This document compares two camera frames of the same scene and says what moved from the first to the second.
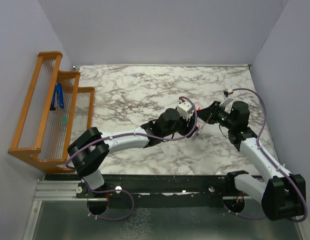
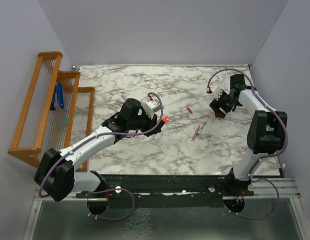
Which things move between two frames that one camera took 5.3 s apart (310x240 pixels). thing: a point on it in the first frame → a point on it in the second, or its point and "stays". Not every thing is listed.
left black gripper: x=187 y=130 → x=151 y=123
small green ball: x=64 y=120 stays
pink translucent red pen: x=196 y=132 stays
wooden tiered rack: x=56 y=111 stays
